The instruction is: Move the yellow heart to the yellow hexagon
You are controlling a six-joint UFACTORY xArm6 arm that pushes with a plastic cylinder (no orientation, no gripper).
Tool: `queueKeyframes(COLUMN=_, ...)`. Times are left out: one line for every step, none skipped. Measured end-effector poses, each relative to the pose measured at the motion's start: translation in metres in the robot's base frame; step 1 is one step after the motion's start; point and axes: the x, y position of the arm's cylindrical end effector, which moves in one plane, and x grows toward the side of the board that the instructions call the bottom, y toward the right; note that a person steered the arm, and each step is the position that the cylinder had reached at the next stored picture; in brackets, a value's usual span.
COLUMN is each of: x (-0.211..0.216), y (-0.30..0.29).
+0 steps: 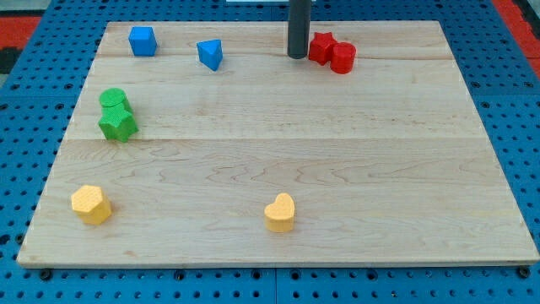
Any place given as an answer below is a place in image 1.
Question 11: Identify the yellow heart block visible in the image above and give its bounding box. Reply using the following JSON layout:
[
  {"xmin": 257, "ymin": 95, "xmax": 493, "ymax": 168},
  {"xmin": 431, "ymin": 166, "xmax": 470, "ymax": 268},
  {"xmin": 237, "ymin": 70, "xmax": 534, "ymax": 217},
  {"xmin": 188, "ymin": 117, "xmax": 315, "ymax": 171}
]
[{"xmin": 264, "ymin": 193, "xmax": 295, "ymax": 233}]

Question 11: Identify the yellow hexagon block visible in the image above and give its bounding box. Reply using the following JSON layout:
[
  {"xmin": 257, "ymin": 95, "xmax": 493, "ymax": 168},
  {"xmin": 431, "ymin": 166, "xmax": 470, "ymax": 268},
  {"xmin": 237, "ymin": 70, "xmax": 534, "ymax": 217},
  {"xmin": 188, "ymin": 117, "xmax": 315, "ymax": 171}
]
[{"xmin": 71, "ymin": 185, "xmax": 112, "ymax": 225}]

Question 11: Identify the light wooden board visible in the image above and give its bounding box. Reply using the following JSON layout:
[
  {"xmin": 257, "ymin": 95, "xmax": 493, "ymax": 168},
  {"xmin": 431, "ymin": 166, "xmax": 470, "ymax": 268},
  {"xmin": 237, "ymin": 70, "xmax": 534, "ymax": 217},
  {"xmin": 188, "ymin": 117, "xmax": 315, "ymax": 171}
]
[{"xmin": 18, "ymin": 21, "xmax": 539, "ymax": 269}]

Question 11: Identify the red star block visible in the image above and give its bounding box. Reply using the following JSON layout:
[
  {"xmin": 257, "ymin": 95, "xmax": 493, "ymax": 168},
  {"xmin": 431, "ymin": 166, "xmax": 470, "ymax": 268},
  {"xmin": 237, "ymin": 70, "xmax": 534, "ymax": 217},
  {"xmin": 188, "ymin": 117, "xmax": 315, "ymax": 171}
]
[{"xmin": 308, "ymin": 32, "xmax": 338, "ymax": 66}]

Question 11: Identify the blue triangle block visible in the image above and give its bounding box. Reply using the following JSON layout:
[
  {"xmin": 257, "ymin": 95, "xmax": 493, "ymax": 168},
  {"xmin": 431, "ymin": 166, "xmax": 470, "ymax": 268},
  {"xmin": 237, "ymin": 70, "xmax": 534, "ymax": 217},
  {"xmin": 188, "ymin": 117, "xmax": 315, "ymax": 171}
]
[{"xmin": 197, "ymin": 39, "xmax": 223, "ymax": 71}]

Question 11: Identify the red cylinder block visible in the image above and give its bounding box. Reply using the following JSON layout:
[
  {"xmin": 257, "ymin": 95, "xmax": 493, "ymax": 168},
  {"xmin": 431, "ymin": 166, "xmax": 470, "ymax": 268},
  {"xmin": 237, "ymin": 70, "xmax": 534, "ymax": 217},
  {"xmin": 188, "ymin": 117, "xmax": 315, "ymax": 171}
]
[{"xmin": 330, "ymin": 42, "xmax": 357, "ymax": 74}]

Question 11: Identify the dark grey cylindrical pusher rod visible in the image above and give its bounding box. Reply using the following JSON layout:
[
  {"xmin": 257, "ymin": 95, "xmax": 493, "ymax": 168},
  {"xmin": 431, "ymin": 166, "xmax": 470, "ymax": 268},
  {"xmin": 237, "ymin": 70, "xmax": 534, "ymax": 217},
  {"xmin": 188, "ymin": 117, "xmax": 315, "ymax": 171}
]
[{"xmin": 287, "ymin": 0, "xmax": 311, "ymax": 59}]

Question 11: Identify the green star block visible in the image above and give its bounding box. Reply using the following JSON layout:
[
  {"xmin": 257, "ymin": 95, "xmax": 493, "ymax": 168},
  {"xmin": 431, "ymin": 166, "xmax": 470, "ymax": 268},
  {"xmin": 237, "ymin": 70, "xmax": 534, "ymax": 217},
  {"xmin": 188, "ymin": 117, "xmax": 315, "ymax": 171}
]
[{"xmin": 99, "ymin": 105, "xmax": 138, "ymax": 143}]

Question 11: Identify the green cylinder block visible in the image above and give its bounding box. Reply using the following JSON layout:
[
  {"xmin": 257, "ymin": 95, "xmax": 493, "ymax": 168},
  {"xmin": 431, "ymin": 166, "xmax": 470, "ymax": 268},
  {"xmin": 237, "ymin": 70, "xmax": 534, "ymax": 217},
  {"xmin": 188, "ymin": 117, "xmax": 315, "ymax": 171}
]
[{"xmin": 99, "ymin": 88, "xmax": 132, "ymax": 112}]

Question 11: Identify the blue cube block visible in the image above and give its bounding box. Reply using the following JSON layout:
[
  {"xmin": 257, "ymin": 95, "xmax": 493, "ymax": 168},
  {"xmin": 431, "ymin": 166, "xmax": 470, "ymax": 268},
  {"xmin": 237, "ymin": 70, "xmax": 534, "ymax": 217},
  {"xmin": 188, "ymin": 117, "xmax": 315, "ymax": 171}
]
[{"xmin": 128, "ymin": 26, "xmax": 157, "ymax": 57}]

